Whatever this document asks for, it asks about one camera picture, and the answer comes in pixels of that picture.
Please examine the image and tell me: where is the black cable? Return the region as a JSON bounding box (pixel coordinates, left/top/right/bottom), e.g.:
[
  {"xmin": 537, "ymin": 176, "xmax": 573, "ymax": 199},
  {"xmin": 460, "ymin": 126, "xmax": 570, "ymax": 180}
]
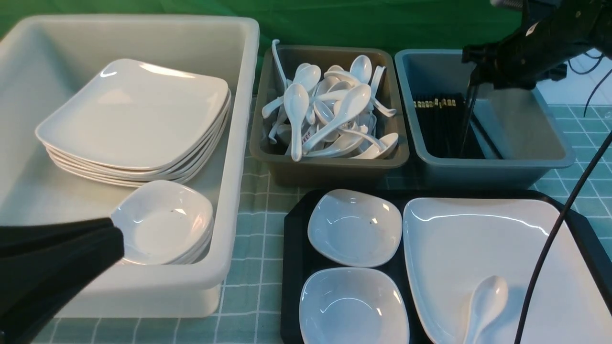
[{"xmin": 514, "ymin": 129, "xmax": 612, "ymax": 344}]

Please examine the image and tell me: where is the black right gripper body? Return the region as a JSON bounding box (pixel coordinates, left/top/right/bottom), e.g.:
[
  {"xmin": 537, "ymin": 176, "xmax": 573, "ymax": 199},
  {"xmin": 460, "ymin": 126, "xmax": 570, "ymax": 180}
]
[{"xmin": 462, "ymin": 0, "xmax": 612, "ymax": 90}]

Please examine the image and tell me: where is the grey-blue plastic chopstick bin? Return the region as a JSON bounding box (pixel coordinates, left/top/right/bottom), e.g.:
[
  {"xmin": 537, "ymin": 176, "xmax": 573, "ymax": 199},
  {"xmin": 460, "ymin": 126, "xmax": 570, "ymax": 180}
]
[{"xmin": 395, "ymin": 49, "xmax": 575, "ymax": 189}]

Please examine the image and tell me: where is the pile of white soup spoons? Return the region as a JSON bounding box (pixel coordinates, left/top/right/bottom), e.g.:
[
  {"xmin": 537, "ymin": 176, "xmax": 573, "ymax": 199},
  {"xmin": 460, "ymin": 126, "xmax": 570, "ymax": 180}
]
[{"xmin": 260, "ymin": 39, "xmax": 400, "ymax": 161}]

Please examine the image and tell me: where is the stack of white square plates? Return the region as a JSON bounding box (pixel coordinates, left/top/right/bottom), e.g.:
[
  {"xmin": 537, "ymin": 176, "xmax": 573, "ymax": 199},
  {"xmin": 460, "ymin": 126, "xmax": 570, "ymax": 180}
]
[{"xmin": 35, "ymin": 59, "xmax": 232, "ymax": 188}]

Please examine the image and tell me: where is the stack of white small bowls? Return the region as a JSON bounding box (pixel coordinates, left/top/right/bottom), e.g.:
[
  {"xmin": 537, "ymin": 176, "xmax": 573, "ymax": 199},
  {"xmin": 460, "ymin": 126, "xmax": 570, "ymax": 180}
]
[{"xmin": 110, "ymin": 181, "xmax": 214, "ymax": 265}]

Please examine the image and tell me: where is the bundle of black chopsticks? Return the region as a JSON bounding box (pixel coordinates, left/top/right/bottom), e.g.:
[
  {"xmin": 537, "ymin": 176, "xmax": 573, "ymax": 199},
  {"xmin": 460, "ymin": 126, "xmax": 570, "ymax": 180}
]
[{"xmin": 413, "ymin": 93, "xmax": 503, "ymax": 160}]

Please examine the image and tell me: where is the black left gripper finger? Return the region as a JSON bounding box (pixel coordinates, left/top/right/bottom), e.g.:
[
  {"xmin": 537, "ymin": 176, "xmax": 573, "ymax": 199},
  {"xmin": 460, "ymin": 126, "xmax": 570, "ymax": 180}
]
[
  {"xmin": 0, "ymin": 218, "xmax": 114, "ymax": 258},
  {"xmin": 1, "ymin": 227, "xmax": 124, "ymax": 344}
]

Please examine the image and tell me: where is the white square bowl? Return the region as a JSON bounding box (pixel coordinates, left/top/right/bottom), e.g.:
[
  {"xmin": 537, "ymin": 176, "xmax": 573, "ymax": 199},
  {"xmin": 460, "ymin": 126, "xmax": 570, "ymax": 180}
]
[
  {"xmin": 307, "ymin": 189, "xmax": 402, "ymax": 268},
  {"xmin": 299, "ymin": 267, "xmax": 410, "ymax": 344}
]

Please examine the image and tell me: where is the large white plastic tub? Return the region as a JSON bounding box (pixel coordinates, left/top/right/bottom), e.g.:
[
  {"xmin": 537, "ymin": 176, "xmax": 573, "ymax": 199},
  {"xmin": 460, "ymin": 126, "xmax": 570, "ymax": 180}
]
[{"xmin": 0, "ymin": 14, "xmax": 259, "ymax": 318}]

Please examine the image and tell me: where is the black plastic serving tray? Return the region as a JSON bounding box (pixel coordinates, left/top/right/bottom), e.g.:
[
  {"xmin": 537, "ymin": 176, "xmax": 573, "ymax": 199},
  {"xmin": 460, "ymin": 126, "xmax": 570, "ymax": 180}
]
[{"xmin": 281, "ymin": 189, "xmax": 612, "ymax": 344}]

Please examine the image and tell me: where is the green checked tablecloth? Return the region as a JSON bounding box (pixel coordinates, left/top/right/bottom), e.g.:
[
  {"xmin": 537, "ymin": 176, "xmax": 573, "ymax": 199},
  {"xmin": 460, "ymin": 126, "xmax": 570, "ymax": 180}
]
[{"xmin": 33, "ymin": 105, "xmax": 612, "ymax": 344}]

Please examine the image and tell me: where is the large white square plate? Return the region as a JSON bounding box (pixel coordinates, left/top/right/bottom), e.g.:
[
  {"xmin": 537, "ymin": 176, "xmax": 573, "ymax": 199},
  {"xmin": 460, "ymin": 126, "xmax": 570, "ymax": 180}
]
[{"xmin": 404, "ymin": 198, "xmax": 612, "ymax": 344}]

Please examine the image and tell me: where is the brown plastic spoon bin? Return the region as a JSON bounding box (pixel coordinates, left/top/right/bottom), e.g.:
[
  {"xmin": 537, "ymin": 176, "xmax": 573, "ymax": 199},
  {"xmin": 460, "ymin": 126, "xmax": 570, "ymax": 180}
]
[{"xmin": 249, "ymin": 45, "xmax": 410, "ymax": 189}]

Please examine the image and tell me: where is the green backdrop cloth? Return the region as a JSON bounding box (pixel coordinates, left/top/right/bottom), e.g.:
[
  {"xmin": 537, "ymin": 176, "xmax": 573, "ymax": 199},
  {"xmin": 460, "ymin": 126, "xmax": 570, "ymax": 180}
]
[{"xmin": 0, "ymin": 0, "xmax": 522, "ymax": 60}]

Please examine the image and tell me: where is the white ceramic soup spoon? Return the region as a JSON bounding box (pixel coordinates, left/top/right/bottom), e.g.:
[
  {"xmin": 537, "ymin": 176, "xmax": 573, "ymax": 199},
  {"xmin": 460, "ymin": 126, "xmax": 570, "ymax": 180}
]
[{"xmin": 463, "ymin": 276, "xmax": 509, "ymax": 344}]

